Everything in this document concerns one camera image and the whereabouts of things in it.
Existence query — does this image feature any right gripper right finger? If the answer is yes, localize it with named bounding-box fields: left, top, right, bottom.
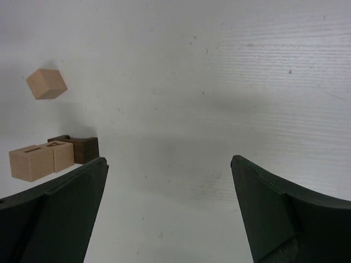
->
left=231, top=155, right=350, bottom=262

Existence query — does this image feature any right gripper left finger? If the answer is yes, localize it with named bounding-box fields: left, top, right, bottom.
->
left=1, top=157, right=109, bottom=262

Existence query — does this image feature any light wood cube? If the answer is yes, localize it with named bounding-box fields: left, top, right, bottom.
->
left=26, top=68, right=67, bottom=100
left=40, top=140, right=75, bottom=173
left=9, top=145, right=54, bottom=182

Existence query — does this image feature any dark wood arch block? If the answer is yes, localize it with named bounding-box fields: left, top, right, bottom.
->
left=47, top=135, right=100, bottom=164

